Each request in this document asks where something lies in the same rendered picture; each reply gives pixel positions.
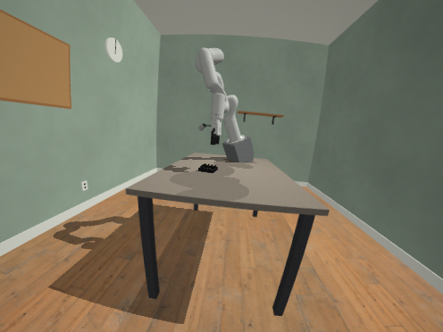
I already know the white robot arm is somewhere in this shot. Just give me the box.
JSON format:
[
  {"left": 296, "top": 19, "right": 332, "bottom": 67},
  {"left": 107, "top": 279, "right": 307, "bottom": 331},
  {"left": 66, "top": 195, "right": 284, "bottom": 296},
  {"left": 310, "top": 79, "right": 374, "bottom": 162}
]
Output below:
[{"left": 196, "top": 48, "right": 245, "bottom": 144}]

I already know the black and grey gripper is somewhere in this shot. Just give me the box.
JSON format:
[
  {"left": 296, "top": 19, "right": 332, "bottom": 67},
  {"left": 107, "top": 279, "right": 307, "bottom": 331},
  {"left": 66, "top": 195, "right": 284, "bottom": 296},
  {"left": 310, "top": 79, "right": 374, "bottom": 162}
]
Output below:
[{"left": 211, "top": 119, "right": 222, "bottom": 145}]

